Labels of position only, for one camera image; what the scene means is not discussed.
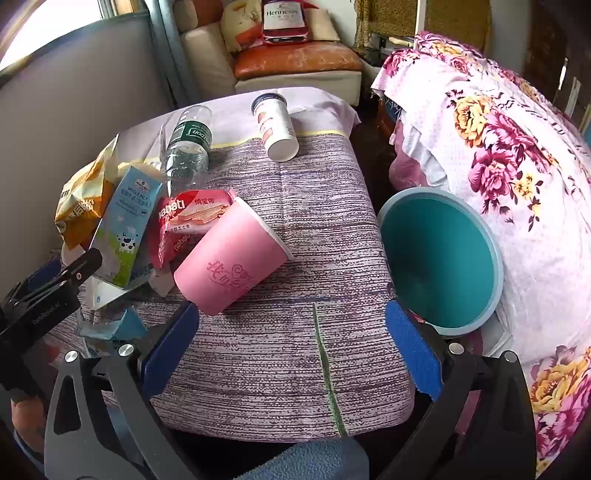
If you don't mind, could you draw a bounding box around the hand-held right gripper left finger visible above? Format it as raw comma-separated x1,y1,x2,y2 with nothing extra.
44,302,200,480

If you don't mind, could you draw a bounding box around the dark wooden cabinet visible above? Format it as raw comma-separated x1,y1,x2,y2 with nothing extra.
522,0,591,134

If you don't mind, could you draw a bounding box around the person's left hand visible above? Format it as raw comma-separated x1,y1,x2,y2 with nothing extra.
11,397,51,444

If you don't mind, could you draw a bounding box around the yellow snack bag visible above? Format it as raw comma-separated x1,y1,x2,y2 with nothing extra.
54,134,122,250

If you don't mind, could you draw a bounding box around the grey-blue curtain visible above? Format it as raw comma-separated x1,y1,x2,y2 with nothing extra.
148,0,195,107

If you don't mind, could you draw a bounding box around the pink paper cup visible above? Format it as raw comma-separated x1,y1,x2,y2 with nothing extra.
173,198,295,317

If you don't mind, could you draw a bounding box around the purple striped table cloth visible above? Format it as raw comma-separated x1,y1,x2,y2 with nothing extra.
41,87,414,437

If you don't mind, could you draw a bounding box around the pink bed sheet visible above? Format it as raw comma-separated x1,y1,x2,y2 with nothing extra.
390,111,446,191

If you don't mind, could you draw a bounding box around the window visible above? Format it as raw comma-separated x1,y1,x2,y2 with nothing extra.
0,0,116,70

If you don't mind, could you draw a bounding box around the clear plastic water bottle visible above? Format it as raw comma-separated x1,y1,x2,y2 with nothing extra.
159,105,213,195

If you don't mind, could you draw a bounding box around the orange seat cushion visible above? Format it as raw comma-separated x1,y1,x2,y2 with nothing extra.
233,39,365,79

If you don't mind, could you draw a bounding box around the white cardboard box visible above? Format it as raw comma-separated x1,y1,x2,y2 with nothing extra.
62,244,158,342

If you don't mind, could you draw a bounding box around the brown textured cloth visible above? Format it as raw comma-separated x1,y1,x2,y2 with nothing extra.
355,0,492,52

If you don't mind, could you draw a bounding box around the red wafer packet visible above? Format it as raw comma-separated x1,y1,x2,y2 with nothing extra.
154,188,238,273

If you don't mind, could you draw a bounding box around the red bottle-shaped pillow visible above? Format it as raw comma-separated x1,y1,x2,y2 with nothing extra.
261,0,311,44

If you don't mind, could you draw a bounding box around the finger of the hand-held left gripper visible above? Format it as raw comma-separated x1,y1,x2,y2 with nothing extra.
23,256,63,294
9,249,103,319

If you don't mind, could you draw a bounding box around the pink floral blanket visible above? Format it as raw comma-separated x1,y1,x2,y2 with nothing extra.
370,31,591,472

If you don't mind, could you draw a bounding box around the teal round bin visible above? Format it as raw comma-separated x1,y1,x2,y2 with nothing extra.
376,186,504,337

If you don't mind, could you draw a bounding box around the cream printed pillow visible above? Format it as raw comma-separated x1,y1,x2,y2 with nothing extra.
219,0,273,54

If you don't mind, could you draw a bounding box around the blue milk carton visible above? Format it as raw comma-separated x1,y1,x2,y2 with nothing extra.
88,166,164,289

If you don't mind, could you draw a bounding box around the white paper cup with lid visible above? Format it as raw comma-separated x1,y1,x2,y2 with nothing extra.
250,92,300,162

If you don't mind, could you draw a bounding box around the cream leather sofa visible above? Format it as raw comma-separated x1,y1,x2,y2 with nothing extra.
173,0,365,107

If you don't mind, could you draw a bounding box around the blue towel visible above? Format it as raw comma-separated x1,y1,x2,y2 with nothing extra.
235,438,370,480

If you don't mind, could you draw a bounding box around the beige pillow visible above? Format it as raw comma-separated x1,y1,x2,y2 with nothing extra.
305,7,342,44

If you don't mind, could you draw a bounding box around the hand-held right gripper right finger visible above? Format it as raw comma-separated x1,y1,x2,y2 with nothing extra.
376,299,539,480

